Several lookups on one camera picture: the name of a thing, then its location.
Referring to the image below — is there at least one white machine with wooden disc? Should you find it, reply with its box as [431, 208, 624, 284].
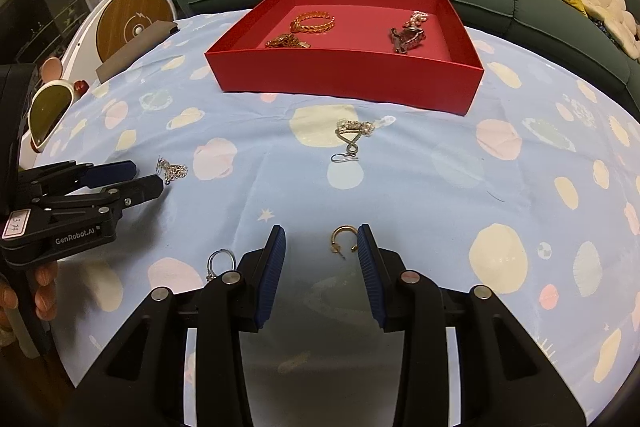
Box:
[60, 0, 176, 72]

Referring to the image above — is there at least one gold chain bangle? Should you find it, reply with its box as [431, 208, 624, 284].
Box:
[291, 10, 335, 35]

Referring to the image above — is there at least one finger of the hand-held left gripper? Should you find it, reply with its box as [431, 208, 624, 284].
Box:
[20, 159, 139, 196]
[30, 173, 166, 229]

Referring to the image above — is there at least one blue planet print cloth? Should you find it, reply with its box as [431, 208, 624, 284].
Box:
[10, 9, 640, 427]

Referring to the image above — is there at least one red cardboard box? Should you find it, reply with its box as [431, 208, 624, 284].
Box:
[204, 0, 486, 115]

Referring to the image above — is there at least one white flower cushion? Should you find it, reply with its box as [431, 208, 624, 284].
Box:
[576, 0, 640, 58]

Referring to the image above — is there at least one silver metal watch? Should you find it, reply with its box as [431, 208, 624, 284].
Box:
[389, 26, 427, 56]

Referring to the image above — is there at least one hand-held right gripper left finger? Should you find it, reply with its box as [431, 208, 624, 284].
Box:
[65, 224, 287, 427]

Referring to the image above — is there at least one crystal drop earring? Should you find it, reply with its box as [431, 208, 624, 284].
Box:
[330, 118, 376, 162]

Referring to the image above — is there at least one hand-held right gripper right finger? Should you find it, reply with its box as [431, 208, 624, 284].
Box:
[356, 223, 596, 427]

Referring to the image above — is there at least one silver flower earring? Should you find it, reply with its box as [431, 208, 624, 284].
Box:
[157, 156, 189, 185]

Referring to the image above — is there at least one person's left hand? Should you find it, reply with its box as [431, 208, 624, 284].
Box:
[0, 259, 60, 333]

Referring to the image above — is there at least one brown notebook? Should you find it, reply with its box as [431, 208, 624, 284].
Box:
[95, 21, 179, 84]

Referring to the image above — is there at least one gold hoop earring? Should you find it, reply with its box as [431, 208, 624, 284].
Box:
[330, 225, 358, 260]

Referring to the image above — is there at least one silver stone ring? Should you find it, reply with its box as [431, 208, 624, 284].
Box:
[206, 249, 237, 283]

